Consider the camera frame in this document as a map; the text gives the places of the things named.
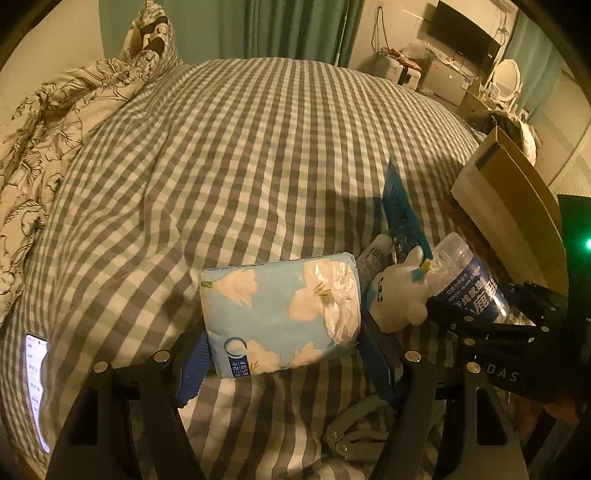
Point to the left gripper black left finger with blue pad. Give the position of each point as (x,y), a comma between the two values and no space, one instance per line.
(125,420)

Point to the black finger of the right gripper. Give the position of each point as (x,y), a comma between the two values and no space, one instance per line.
(542,306)
(463,324)

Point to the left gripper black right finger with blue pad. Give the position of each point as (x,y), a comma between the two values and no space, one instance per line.
(477,438)

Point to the clear water bottle blue label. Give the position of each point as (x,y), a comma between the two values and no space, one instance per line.
(459,277)

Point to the white plush toy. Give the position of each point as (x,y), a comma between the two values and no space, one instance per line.
(397,297)

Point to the blue packet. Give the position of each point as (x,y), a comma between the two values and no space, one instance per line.
(404,226)

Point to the light blue tissue pack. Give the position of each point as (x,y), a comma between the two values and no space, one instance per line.
(268,317)

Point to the white tube with barcode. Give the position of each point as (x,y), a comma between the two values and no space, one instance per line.
(373,260)

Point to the lit smartphone screen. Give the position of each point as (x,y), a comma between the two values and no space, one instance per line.
(35,352)

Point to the brown cardboard box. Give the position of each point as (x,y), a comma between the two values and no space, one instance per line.
(513,209)

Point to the white louvered wardrobe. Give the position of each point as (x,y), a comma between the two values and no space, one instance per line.
(563,156)

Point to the black clothes pile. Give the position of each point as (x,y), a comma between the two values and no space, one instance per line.
(521,133)

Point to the wooden dresser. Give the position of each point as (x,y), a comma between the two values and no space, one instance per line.
(471,104)

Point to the oval white vanity mirror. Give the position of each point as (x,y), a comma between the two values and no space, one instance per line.
(506,81)

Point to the green curtain by wardrobe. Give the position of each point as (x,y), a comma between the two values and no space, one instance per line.
(539,62)

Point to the small grey refrigerator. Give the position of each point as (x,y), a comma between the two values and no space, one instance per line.
(445,81)

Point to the white suitcase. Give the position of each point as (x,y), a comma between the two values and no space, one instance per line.
(391,69)

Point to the grey white checkered bedsheet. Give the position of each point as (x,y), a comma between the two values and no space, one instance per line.
(227,162)

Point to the floral white quilt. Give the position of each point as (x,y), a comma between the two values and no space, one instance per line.
(51,125)

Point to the large green curtain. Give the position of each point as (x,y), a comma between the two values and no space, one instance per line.
(197,31)

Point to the black wall television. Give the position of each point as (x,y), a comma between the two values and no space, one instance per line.
(461,34)

